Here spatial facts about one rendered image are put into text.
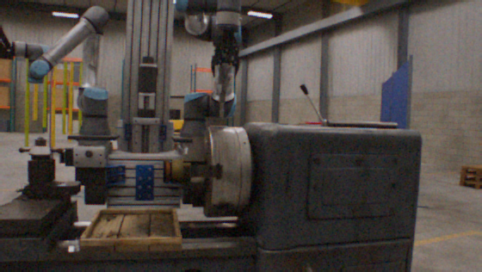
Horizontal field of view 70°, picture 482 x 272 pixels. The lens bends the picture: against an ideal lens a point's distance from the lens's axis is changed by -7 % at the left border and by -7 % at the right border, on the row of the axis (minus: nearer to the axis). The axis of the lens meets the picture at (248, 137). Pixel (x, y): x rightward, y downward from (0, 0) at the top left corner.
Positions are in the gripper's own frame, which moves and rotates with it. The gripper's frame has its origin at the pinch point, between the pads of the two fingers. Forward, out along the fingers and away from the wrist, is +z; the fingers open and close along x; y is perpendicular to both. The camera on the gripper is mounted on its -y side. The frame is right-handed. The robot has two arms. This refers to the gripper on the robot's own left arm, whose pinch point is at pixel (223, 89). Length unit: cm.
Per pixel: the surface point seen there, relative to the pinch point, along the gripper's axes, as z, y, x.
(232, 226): 51, -7, 7
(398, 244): 49, 14, 63
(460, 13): -270, -899, 784
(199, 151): 22.5, -6.4, -6.9
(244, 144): 16.9, 5.8, 7.4
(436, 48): -162, -966, 761
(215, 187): 29.6, 12.5, -1.7
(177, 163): 25.5, 0.5, -14.0
